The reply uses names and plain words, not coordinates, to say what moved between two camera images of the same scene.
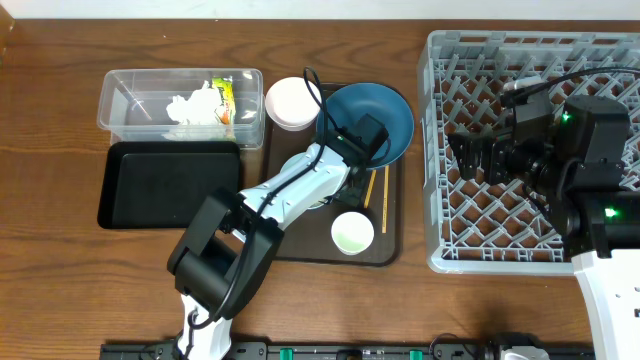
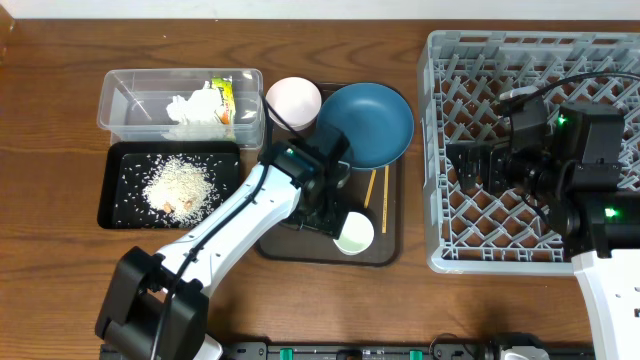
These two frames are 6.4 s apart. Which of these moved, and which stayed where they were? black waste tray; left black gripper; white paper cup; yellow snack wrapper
Moved: left black gripper
Stayed: yellow snack wrapper; white paper cup; black waste tray
